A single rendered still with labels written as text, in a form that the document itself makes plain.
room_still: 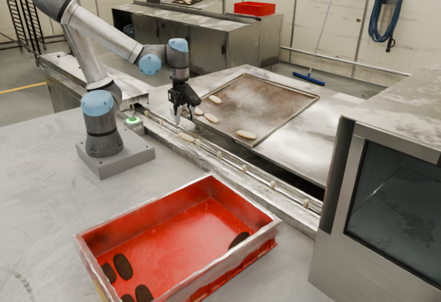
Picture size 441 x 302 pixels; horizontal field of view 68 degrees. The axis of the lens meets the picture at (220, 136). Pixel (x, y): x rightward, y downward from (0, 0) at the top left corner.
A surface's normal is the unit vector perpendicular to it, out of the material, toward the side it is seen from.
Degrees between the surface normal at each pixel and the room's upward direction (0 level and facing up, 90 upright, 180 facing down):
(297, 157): 10
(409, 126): 0
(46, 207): 0
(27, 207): 0
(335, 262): 90
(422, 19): 90
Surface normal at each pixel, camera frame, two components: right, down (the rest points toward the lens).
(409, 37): -0.73, 0.33
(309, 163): -0.13, -0.81
